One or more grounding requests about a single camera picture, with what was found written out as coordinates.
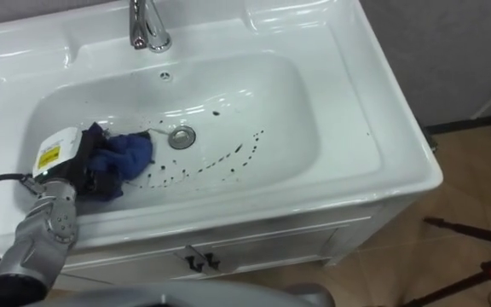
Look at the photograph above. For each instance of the robot body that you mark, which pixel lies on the robot body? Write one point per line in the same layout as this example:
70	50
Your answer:
186	296

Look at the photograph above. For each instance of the blue cleaning cloth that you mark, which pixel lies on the blue cleaning cloth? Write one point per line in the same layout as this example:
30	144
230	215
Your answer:
128	155

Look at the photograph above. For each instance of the white sink vanity cabinet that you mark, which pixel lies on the white sink vanity cabinet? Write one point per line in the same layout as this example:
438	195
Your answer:
237	140

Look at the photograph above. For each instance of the chrome sink drain plug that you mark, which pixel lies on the chrome sink drain plug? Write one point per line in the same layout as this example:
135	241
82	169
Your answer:
181	137

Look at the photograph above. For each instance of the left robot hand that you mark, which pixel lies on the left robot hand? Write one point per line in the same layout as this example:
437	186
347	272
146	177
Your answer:
60	149

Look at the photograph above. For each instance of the black tripod stand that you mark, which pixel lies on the black tripod stand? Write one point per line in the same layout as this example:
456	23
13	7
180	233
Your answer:
475	260

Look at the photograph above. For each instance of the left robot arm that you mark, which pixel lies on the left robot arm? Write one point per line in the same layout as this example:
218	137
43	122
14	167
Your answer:
43	239

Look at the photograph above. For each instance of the chrome faucet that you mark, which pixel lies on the chrome faucet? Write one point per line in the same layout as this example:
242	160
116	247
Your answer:
146	25

